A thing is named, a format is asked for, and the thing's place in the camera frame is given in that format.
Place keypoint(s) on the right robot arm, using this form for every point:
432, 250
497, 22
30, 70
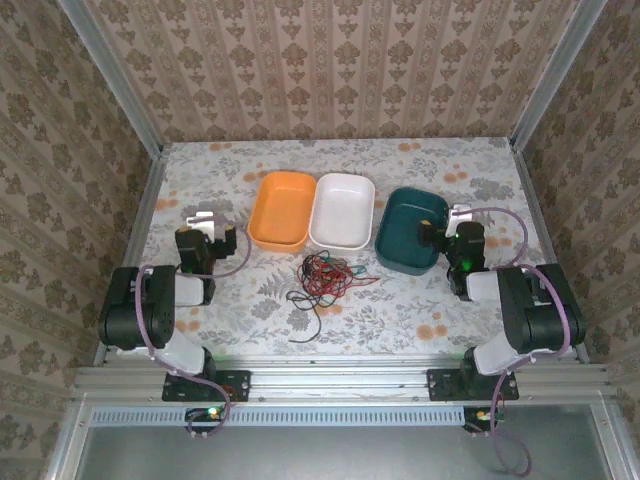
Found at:
540, 320

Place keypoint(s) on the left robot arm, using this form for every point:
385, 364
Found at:
145, 310

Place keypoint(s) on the dark teal plastic tray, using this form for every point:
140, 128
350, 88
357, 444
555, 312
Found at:
400, 235

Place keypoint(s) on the orange plastic tray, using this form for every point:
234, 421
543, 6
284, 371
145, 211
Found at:
280, 210

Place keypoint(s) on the white plastic tray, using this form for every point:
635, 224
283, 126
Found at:
342, 210

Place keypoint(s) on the small controller board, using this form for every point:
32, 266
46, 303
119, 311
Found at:
205, 414
481, 416

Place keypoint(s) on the grey metal sheet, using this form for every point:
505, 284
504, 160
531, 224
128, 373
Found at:
350, 450

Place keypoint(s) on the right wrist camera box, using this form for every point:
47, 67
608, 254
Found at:
458, 215

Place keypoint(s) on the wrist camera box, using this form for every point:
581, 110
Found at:
458, 215
201, 222

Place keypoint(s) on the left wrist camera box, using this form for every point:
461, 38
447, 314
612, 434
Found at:
201, 222

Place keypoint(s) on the aluminium table side rail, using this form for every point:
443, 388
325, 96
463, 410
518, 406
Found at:
537, 210
144, 210

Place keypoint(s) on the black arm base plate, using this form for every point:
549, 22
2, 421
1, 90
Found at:
442, 385
235, 385

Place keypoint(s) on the long aluminium mounting rail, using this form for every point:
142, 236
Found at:
325, 380

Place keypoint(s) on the aluminium frame post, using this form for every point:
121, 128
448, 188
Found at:
555, 75
110, 75

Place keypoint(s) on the aluminium lower frame bar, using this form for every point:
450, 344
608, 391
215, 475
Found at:
617, 445
67, 445

